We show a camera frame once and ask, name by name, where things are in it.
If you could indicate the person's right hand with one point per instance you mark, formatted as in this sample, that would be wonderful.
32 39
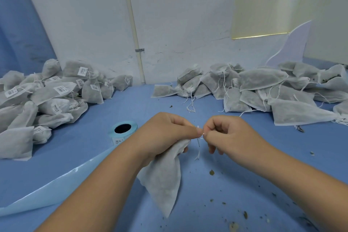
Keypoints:
234 136

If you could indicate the white wall pipe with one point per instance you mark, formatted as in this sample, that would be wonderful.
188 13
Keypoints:
133 22

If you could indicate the pile of unlabelled herb bags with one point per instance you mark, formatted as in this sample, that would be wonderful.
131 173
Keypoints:
255 93

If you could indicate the person's left forearm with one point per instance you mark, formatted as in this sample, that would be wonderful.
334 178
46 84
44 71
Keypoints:
84 202

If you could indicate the blue curtain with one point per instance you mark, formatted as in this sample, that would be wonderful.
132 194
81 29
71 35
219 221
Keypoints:
22 22

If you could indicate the white curved board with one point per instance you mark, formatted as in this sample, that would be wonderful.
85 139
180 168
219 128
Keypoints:
291 47

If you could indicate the blue label roll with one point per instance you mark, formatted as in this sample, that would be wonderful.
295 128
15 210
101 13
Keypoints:
122 129

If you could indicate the large beige panel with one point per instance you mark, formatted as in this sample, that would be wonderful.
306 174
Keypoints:
326 14

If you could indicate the dried herb crumb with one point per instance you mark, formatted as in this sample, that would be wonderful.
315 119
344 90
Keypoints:
234 226

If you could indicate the person's left hand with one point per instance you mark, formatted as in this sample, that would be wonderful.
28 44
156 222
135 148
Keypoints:
160 134

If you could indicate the person's right forearm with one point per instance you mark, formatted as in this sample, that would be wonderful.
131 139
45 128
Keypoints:
307 191

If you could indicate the pile of labelled herb bags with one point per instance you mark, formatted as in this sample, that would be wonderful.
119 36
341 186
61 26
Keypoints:
49 104

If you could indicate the white sachet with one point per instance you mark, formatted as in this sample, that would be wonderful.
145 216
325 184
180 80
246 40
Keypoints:
163 177

